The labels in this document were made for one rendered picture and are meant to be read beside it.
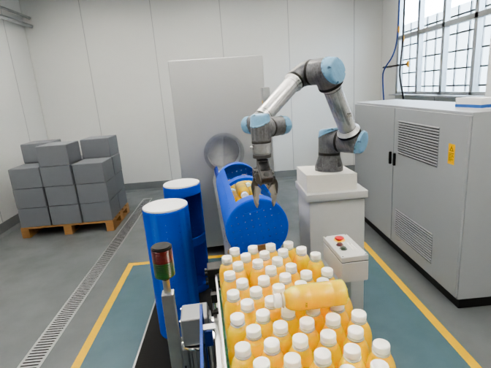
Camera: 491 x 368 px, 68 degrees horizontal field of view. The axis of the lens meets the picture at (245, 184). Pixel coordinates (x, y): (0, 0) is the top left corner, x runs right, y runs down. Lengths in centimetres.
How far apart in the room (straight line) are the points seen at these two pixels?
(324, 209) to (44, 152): 398
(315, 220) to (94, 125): 564
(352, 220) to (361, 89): 527
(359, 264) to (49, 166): 441
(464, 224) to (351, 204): 118
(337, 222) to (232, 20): 524
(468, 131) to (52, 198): 462
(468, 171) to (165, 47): 525
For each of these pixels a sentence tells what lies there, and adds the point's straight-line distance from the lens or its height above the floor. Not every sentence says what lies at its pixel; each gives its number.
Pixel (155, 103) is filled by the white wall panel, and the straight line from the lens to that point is 679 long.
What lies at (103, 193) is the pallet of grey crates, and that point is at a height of 51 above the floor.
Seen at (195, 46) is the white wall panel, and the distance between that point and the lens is 673.
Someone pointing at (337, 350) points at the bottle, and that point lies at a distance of 101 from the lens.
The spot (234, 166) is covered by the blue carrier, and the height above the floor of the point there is 121.
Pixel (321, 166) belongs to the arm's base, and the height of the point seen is 126.
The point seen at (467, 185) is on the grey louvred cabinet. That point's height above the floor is 96.
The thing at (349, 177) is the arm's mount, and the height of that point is 122.
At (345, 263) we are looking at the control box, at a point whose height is 108.
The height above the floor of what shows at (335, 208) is 106.
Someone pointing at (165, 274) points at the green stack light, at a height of 118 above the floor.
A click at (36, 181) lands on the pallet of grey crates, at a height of 75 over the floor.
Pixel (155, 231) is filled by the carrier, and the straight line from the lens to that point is 225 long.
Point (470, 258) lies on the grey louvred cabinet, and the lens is 311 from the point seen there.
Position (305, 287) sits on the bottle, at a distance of 104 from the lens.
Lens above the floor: 170
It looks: 15 degrees down
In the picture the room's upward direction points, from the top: 4 degrees counter-clockwise
